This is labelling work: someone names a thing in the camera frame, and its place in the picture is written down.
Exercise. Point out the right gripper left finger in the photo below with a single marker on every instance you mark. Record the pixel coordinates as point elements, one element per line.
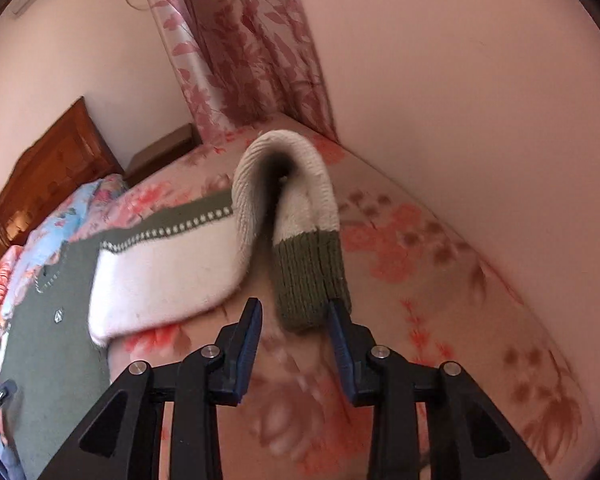
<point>120,436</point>

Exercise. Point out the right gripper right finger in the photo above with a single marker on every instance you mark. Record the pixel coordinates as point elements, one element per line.
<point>469,438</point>

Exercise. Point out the green and cream knit sweater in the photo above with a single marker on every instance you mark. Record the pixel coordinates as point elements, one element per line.
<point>176,263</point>

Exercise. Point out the pink floral bed sheet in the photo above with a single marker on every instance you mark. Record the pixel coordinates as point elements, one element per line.
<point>418,287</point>

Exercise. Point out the blue floral folded quilt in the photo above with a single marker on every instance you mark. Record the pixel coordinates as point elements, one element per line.
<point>66,219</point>

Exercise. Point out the wooden headboard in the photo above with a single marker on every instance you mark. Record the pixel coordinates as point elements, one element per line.
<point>71,152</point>

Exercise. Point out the dark wooden nightstand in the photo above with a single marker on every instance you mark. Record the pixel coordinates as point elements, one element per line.
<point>161,153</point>

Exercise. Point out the pink floral curtain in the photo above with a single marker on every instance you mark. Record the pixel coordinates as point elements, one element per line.
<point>239,61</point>

